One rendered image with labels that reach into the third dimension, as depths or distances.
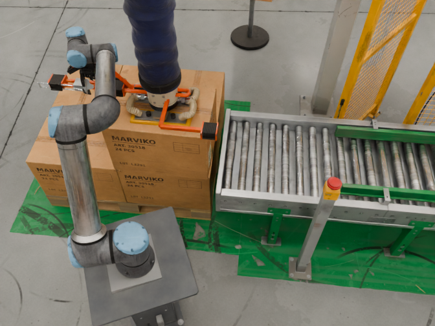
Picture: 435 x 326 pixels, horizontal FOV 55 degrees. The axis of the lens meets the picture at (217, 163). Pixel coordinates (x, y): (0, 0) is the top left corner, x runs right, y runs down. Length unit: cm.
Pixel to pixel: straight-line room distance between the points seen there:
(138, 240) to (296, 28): 337
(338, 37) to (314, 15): 173
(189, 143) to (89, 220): 79
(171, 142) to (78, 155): 80
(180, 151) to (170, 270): 70
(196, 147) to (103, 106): 85
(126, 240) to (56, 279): 126
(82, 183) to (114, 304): 64
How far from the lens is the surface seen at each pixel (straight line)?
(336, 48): 331
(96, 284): 213
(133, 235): 187
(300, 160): 272
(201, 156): 240
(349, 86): 282
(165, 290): 205
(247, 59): 424
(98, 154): 281
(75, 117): 161
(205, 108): 241
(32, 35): 493
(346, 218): 266
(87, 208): 178
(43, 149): 295
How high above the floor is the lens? 267
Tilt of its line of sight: 53 degrees down
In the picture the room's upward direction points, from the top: straight up
